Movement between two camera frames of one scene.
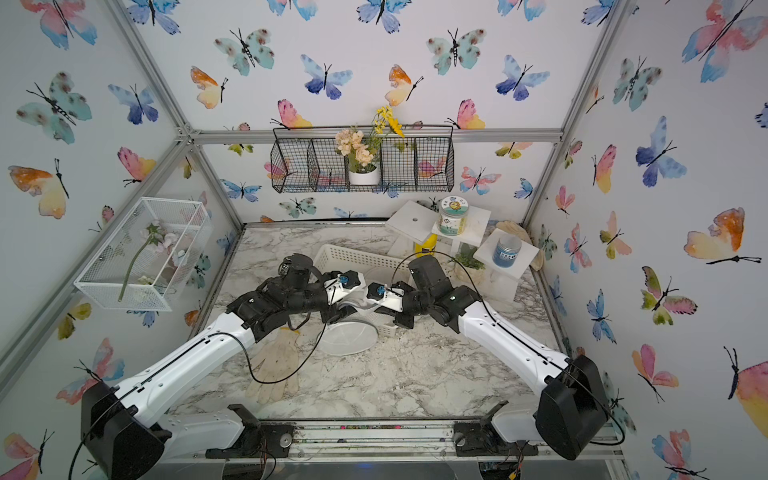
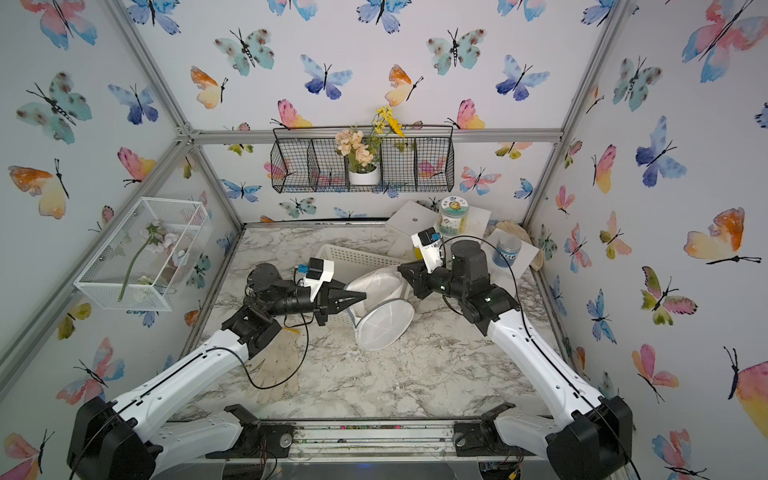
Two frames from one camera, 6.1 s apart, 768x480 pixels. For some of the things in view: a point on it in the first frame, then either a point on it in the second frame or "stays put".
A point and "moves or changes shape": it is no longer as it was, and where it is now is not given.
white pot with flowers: [361, 150] stays put
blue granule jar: [506, 250] stays put
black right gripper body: [413, 305] to [429, 283]
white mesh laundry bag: [354, 333] moves or changes shape
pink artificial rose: [157, 238] stays put
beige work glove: [273, 361] stays put
